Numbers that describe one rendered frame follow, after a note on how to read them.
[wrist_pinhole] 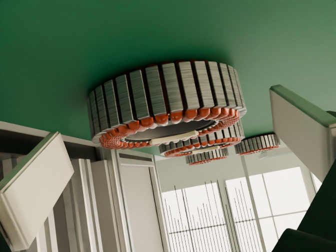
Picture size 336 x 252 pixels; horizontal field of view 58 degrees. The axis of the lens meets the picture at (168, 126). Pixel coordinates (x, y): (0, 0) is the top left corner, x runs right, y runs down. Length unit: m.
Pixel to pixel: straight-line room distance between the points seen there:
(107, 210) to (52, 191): 0.28
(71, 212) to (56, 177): 0.23
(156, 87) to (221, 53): 0.05
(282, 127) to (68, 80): 0.13
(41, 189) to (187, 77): 0.10
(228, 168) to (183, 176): 0.98
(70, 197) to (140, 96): 0.25
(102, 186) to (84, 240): 0.09
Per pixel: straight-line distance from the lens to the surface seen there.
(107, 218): 0.46
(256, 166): 6.60
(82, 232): 0.40
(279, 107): 0.18
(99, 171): 0.46
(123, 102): 0.18
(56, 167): 0.18
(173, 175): 6.67
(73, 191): 0.41
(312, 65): 0.28
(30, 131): 0.32
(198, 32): 0.16
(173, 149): 0.37
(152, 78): 0.17
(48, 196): 0.17
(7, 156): 0.31
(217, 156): 0.75
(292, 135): 0.17
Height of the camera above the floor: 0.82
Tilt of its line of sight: 10 degrees down
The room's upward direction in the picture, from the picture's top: 169 degrees clockwise
